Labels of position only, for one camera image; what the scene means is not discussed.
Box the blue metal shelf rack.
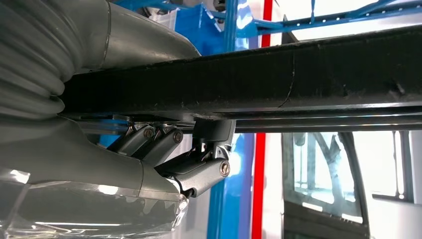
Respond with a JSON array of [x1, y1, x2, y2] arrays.
[[97, 0, 422, 239]]

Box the white car red stripe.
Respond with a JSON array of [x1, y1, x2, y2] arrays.
[[183, 0, 422, 239]]

